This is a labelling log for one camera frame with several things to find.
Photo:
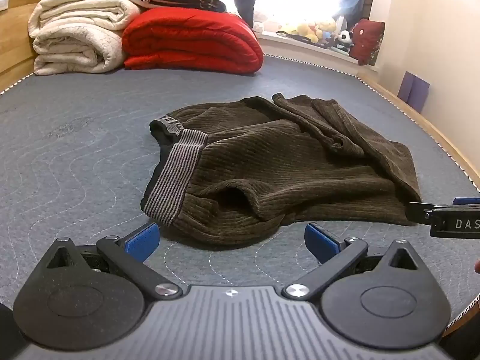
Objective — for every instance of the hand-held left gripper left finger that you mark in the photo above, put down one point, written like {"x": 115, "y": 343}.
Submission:
{"x": 141, "y": 241}

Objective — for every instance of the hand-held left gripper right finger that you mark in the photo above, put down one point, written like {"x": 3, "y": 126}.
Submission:
{"x": 321, "y": 242}

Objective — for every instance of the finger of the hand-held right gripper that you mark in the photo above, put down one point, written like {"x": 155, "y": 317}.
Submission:
{"x": 420, "y": 213}
{"x": 467, "y": 200}

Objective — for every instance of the person's right hand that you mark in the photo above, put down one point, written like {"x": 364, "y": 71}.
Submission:
{"x": 477, "y": 267}

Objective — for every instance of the purple foam mat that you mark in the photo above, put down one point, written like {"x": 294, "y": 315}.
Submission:
{"x": 414, "y": 90}

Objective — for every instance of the red patterned cushion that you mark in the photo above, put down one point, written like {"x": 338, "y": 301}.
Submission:
{"x": 369, "y": 41}

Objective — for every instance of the panda plush toy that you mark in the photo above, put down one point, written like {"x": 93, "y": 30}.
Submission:
{"x": 345, "y": 41}

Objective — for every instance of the folded red quilt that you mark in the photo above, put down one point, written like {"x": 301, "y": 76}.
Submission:
{"x": 191, "y": 41}

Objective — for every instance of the yellow plush bear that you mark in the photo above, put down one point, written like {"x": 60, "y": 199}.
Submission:
{"x": 312, "y": 30}

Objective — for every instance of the folded cream blanket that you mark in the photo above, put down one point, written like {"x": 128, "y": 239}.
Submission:
{"x": 75, "y": 33}

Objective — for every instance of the white plush toy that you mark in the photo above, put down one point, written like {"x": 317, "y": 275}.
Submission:
{"x": 260, "y": 22}

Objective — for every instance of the wooden headboard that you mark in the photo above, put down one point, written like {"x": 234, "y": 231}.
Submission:
{"x": 15, "y": 26}

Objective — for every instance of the wooden bed frame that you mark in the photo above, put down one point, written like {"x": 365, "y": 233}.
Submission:
{"x": 423, "y": 120}

